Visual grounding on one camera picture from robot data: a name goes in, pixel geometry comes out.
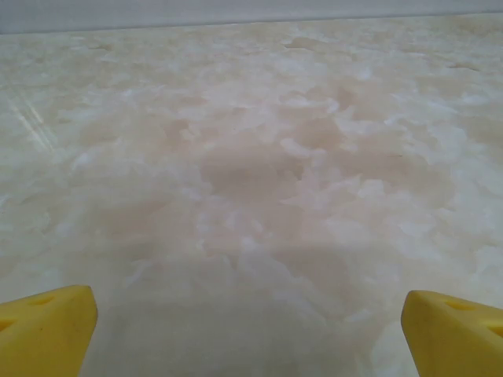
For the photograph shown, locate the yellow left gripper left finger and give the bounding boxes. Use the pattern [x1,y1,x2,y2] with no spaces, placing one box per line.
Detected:
[0,285,98,377]

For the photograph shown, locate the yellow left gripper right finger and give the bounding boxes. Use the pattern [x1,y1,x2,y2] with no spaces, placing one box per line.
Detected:
[400,290,503,377]

